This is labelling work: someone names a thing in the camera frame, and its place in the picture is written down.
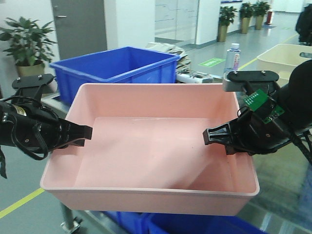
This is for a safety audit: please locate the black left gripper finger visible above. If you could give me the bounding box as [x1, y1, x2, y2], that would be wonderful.
[59, 119, 93, 149]

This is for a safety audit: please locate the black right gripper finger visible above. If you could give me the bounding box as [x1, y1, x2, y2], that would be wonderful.
[203, 121, 240, 155]

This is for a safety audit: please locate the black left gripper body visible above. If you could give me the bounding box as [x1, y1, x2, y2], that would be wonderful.
[0, 98, 65, 154]

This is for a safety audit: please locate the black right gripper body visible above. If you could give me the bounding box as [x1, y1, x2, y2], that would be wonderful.
[235, 105, 291, 155]

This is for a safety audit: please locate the pink plastic bin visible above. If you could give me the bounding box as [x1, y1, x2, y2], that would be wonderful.
[40, 83, 260, 215]

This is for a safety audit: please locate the green circuit board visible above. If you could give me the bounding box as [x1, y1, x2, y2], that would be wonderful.
[244, 89, 285, 124]

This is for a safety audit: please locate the large leafy potted plant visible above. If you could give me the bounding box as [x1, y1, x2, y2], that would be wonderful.
[0, 17, 56, 76]

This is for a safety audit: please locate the clear water bottle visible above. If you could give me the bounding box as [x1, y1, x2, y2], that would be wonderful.
[223, 43, 241, 73]

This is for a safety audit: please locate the cream plastic basket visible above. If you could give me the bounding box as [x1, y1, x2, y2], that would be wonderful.
[256, 44, 312, 87]

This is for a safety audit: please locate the blue plastic crate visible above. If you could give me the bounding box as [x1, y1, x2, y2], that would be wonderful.
[49, 46, 180, 104]

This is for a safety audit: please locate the potted plant gold pot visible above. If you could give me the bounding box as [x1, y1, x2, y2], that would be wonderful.
[216, 6, 238, 42]

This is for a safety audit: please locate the left gripper camera mount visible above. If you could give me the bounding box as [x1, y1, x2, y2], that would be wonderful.
[12, 74, 58, 100]

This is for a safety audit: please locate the gripper camera mount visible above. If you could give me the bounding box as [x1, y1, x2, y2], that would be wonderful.
[222, 70, 279, 94]
[12, 74, 58, 100]

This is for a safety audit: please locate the right gripper camera mount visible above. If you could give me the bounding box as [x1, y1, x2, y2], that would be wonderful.
[222, 70, 279, 94]

